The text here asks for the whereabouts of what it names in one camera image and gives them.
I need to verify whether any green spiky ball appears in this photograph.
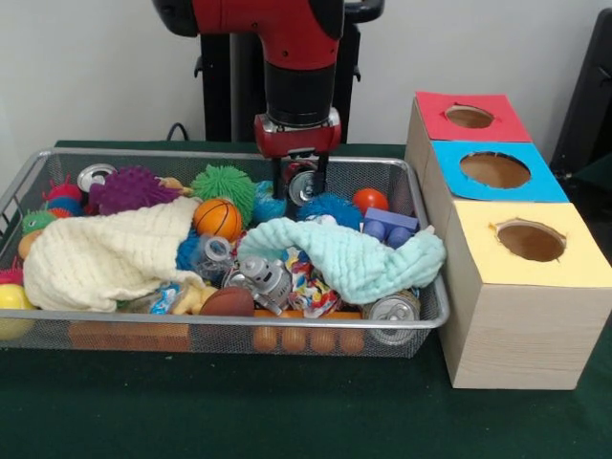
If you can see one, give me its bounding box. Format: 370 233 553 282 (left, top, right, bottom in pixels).
190 164 257 226

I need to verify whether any mint knitted cloth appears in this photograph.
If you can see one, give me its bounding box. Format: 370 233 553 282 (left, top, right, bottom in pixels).
237 217 447 306

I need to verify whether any silver toy robot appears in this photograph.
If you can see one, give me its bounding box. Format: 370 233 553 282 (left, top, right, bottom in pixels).
224 255 294 316

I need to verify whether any purple spiky ball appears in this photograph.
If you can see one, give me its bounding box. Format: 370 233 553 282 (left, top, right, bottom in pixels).
89 165 183 216

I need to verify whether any purple toy block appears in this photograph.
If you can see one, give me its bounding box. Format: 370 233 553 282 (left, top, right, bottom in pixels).
361 208 420 250

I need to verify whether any crushed silver can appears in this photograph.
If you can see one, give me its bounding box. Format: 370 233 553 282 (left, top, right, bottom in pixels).
362 292 423 346

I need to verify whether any orange toy basketball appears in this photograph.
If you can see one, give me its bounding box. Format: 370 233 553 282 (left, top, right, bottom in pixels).
192 198 244 243

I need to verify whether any red soda can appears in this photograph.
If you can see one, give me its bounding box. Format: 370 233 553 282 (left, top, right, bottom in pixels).
281 161 321 207

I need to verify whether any red ball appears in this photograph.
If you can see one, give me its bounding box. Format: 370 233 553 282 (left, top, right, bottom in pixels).
352 187 390 216

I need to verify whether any wooden box with three holes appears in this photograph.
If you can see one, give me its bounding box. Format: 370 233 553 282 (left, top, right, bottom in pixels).
404 90 612 391

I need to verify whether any cream knitted cloth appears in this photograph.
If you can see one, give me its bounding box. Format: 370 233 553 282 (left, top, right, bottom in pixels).
22 195 207 313

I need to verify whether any wire mesh bin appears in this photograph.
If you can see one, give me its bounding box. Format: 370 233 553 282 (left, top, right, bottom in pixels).
0 147 450 362

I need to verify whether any multicolour rope knot toy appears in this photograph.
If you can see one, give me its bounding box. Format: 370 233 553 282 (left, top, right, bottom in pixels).
284 247 343 319

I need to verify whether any dark green side table cloth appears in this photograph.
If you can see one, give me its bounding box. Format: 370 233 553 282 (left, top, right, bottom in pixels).
573 153 612 186

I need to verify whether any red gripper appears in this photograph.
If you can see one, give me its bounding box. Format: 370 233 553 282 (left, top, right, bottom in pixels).
252 107 343 200

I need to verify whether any black chair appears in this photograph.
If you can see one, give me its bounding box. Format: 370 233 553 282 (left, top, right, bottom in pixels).
549 8 612 173

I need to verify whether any black cable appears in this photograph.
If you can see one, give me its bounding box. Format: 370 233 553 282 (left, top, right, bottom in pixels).
165 121 207 142

